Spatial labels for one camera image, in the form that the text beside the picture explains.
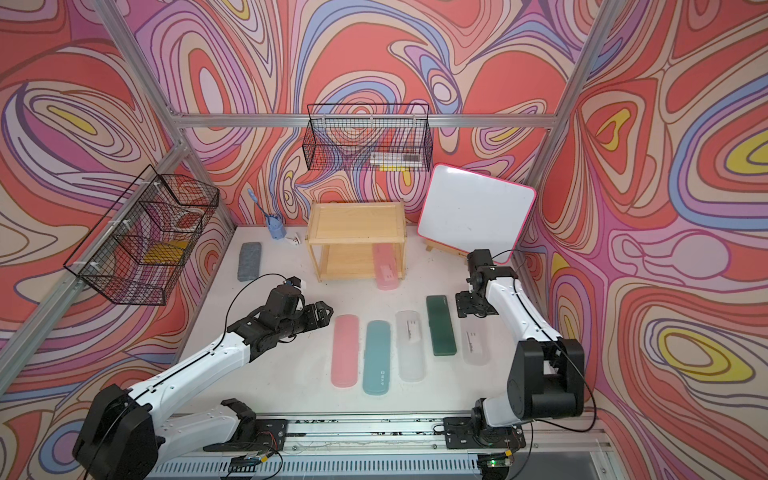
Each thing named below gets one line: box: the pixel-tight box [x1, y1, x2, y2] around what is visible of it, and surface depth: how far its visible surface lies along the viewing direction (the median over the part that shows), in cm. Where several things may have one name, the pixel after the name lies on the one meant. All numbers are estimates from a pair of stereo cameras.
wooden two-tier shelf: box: [306, 200, 407, 282], surface depth 98 cm
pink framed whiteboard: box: [417, 164, 537, 264], surface depth 101 cm
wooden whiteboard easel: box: [423, 238, 469, 258], surface depth 110 cm
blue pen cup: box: [266, 214, 287, 240], surface depth 114 cm
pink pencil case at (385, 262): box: [372, 243, 399, 290], surface depth 104 cm
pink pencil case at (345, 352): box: [331, 314, 360, 389], surface depth 88 cm
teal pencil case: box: [363, 320, 391, 395], surface depth 88 cm
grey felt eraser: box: [237, 242, 262, 282], surface depth 109 cm
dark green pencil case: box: [426, 295, 457, 356], surface depth 93 cm
